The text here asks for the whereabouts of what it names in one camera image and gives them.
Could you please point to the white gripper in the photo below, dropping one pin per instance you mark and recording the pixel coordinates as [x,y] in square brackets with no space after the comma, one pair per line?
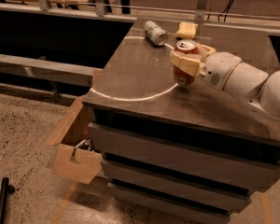
[220,68]

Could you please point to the red coke can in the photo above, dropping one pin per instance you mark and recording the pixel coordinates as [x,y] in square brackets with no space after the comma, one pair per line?
[185,46]

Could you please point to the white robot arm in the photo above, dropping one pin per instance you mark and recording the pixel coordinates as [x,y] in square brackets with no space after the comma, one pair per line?
[252,88]

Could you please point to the green and white soda can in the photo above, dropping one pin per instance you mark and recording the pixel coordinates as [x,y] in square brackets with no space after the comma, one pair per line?
[157,35]

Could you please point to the yellow sponge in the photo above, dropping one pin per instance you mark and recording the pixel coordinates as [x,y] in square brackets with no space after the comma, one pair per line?
[186,30]

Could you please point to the open cardboard box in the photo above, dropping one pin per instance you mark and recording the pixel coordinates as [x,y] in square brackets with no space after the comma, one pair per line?
[70,161]

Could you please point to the black pole on floor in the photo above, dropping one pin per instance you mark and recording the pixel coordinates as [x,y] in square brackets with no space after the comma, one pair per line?
[6,188]

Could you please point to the metal guard rail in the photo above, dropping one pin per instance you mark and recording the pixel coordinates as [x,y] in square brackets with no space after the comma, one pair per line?
[115,8]

